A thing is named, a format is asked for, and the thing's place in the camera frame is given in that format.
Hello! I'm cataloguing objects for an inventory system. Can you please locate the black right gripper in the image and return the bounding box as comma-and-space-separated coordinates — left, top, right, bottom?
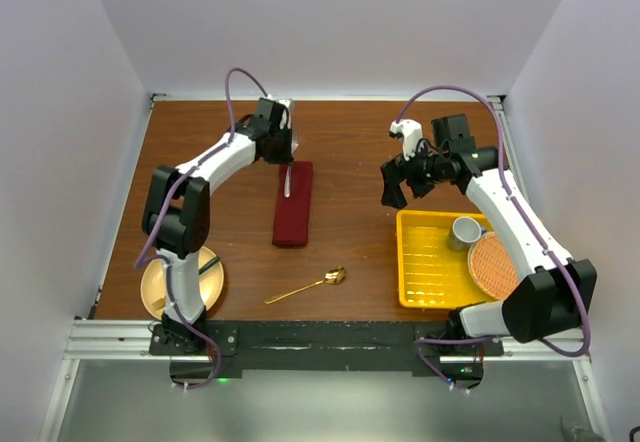
381, 139, 449, 209

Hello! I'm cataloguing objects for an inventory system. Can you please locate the silver fork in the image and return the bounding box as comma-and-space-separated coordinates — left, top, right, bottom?
283, 162, 293, 199

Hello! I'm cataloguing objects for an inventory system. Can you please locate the dark red cloth napkin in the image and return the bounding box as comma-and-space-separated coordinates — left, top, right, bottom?
272, 161, 314, 248

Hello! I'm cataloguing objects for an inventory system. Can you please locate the gold spoon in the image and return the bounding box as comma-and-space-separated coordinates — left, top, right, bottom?
264, 266, 347, 305

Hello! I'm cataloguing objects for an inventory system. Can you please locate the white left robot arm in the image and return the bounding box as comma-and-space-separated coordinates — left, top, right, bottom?
135, 96, 295, 354

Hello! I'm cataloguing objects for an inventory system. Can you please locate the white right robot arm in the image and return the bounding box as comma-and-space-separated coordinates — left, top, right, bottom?
381, 115, 597, 355

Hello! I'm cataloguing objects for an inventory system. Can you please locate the grey mug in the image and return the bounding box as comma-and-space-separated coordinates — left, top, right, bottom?
447, 216, 489, 251

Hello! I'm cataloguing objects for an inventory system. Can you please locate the yellow plastic tray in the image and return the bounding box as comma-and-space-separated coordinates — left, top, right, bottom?
396, 210, 494, 310

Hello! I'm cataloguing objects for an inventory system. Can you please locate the orange woven round mat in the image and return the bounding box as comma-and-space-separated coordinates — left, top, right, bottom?
467, 232, 520, 300

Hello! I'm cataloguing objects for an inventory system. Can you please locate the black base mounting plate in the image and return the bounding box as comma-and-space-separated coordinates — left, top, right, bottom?
148, 320, 504, 385

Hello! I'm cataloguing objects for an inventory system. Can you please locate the cream round plate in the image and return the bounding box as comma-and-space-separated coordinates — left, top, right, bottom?
140, 247, 224, 323

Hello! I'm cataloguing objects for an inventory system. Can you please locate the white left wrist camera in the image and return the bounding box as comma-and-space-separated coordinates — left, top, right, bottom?
269, 98, 295, 135

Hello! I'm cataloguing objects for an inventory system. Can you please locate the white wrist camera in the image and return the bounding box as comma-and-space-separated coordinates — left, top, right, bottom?
269, 98, 295, 135
389, 119, 423, 160

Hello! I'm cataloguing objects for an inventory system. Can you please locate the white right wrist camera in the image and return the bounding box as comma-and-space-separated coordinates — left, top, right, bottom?
389, 119, 423, 160

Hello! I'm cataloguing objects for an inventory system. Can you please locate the aluminium right side rail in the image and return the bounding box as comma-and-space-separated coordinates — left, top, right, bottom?
487, 95, 526, 193

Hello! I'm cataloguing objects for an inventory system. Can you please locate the aluminium rail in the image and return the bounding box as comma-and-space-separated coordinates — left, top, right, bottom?
63, 320, 583, 362
487, 95, 526, 193

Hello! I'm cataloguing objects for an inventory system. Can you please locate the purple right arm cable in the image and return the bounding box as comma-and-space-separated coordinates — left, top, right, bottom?
397, 84, 592, 394

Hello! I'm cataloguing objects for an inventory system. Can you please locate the aluminium front rail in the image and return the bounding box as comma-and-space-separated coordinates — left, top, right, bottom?
63, 320, 583, 362

